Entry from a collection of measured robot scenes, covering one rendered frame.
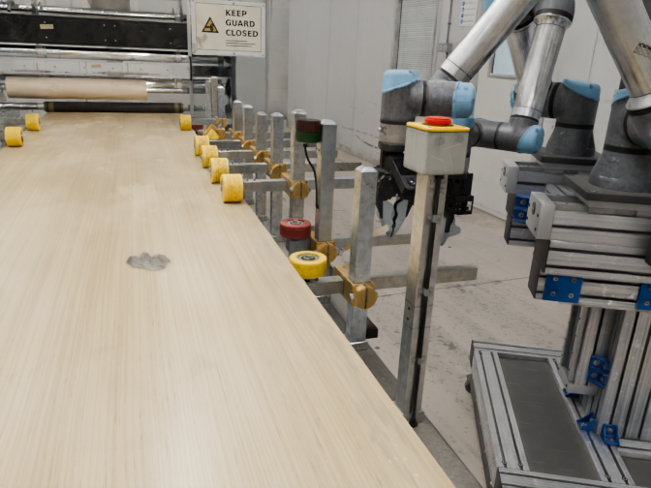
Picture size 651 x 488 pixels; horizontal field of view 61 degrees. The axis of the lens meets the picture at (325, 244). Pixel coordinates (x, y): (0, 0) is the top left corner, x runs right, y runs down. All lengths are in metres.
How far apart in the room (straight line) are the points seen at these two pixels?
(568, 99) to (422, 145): 1.16
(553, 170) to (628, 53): 0.71
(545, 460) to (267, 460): 1.32
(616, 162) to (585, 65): 3.02
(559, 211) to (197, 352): 0.95
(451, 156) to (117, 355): 0.56
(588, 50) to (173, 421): 4.09
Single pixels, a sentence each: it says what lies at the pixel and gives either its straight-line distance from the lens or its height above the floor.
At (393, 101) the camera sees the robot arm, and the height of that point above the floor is 1.23.
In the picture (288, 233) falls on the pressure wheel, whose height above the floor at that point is 0.89.
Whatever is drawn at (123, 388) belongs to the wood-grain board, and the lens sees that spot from 0.77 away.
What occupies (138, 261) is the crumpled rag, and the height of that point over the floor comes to 0.91.
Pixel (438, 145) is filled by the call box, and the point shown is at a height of 1.20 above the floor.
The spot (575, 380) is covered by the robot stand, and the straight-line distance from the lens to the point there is 1.95.
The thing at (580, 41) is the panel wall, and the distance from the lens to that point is 4.53.
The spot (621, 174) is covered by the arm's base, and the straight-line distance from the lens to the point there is 1.47.
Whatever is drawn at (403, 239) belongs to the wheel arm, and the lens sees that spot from 1.52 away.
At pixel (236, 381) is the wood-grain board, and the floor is 0.90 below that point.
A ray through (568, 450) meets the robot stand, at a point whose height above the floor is 0.21.
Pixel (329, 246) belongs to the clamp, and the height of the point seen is 0.87.
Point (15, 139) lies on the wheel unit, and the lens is 2.59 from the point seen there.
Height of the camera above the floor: 1.31
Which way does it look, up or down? 19 degrees down
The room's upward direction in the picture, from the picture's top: 3 degrees clockwise
